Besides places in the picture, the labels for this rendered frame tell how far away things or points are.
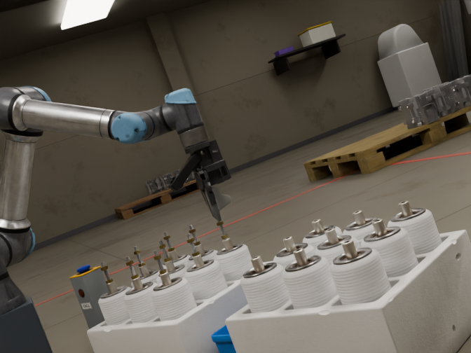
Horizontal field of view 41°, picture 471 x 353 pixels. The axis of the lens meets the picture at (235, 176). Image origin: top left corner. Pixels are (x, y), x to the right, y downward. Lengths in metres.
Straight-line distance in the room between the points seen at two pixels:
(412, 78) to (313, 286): 9.72
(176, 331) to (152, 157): 8.25
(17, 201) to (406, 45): 9.51
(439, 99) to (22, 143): 3.44
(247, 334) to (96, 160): 8.31
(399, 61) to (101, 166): 5.04
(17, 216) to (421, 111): 3.24
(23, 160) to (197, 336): 0.75
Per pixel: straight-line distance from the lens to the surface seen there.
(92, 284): 1.90
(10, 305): 1.87
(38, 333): 1.86
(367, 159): 4.26
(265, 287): 1.31
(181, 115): 1.68
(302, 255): 1.26
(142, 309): 1.64
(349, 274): 1.16
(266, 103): 10.37
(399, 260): 1.26
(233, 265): 1.69
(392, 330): 1.14
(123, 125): 1.58
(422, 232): 1.36
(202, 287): 1.62
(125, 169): 9.60
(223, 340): 1.49
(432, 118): 4.66
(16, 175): 1.93
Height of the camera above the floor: 0.53
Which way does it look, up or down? 3 degrees down
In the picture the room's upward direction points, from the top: 20 degrees counter-clockwise
